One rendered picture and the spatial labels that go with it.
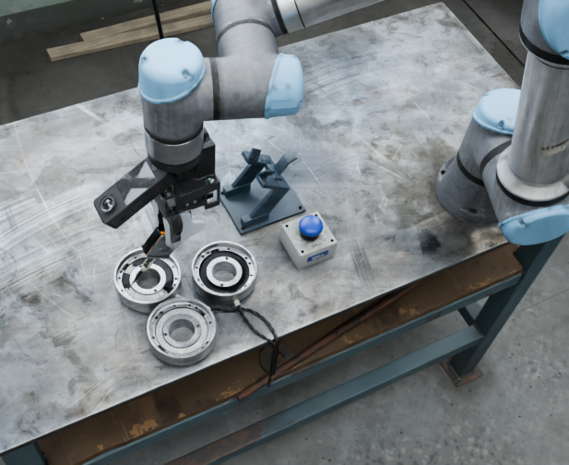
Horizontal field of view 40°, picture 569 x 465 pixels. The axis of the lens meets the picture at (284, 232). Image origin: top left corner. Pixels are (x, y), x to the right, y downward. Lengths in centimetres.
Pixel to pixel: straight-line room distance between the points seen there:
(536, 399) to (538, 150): 121
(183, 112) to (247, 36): 13
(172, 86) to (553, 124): 50
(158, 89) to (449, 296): 92
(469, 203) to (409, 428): 85
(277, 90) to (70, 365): 55
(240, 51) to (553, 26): 36
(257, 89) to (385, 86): 72
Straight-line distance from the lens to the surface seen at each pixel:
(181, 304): 124
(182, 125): 95
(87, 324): 127
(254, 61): 94
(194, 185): 106
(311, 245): 129
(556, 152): 114
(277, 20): 102
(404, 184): 146
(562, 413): 226
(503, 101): 133
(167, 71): 90
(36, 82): 276
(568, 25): 93
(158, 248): 118
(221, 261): 128
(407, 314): 160
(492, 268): 171
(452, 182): 142
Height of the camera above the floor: 190
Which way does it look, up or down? 55 degrees down
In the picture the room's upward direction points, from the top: 9 degrees clockwise
